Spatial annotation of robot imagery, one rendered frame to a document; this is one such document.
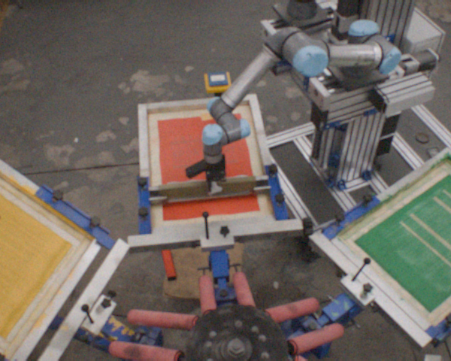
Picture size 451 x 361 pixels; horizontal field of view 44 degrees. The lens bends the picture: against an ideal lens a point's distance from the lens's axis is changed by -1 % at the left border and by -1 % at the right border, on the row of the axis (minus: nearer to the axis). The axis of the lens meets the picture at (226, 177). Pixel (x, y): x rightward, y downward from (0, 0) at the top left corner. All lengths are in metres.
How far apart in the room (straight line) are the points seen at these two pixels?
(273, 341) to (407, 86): 1.46
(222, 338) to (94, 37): 3.75
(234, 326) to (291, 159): 2.03
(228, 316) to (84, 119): 2.80
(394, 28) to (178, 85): 2.10
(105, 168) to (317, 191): 1.44
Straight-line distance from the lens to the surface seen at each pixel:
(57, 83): 4.67
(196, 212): 2.39
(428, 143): 3.90
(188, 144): 2.65
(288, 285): 3.31
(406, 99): 2.67
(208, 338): 1.71
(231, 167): 2.54
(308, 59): 2.08
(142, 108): 2.80
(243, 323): 1.73
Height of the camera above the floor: 2.86
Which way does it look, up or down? 49 degrees down
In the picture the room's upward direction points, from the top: 1 degrees counter-clockwise
